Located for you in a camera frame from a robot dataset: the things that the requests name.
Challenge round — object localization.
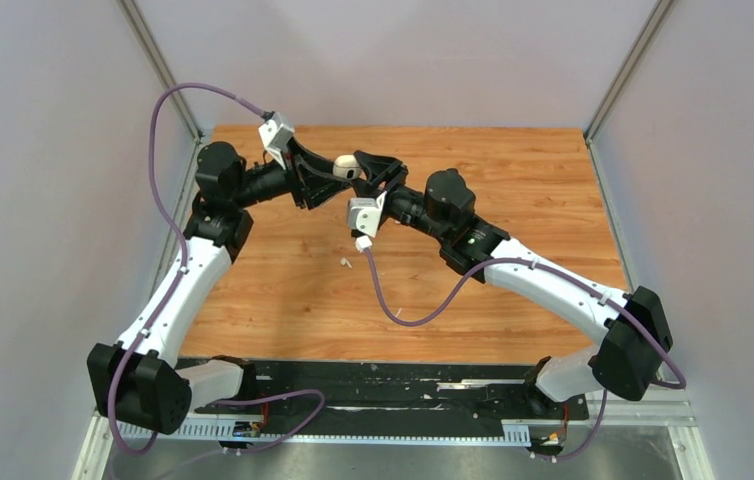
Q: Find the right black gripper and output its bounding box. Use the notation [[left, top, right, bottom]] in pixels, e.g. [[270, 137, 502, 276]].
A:
[[351, 155, 450, 244]]

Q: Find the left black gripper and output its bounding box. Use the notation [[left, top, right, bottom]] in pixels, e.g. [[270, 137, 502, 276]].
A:
[[232, 136, 352, 211]]

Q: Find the white charging case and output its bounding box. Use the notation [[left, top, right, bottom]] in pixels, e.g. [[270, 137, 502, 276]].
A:
[[332, 154, 362, 180]]

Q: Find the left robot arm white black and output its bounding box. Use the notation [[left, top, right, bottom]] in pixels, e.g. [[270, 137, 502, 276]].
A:
[[87, 139, 362, 434]]

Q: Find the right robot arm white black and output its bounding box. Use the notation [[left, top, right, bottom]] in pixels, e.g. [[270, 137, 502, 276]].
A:
[[332, 151, 673, 418]]

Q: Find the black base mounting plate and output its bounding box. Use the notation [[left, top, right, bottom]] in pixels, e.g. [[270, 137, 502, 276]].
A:
[[178, 359, 658, 440]]

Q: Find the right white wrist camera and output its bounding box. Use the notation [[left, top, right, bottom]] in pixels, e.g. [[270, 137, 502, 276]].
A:
[[346, 192, 387, 253]]

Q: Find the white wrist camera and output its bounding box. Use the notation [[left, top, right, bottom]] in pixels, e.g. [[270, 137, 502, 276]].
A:
[[346, 192, 387, 253], [258, 111, 295, 171]]

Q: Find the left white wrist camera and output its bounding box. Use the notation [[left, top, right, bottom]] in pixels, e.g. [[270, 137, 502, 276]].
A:
[[258, 111, 295, 171]]

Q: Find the left corner aluminium post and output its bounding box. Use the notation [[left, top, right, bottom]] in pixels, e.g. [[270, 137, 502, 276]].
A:
[[116, 0, 203, 143]]

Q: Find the corner aluminium post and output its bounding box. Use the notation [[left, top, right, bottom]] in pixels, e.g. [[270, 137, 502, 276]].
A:
[[116, 0, 203, 143], [583, 0, 677, 144]]

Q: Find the right corner aluminium post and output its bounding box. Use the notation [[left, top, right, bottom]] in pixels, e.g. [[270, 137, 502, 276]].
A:
[[583, 0, 677, 144]]

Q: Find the aluminium rail frame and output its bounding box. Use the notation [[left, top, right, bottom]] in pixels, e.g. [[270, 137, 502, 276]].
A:
[[70, 380, 716, 480]]

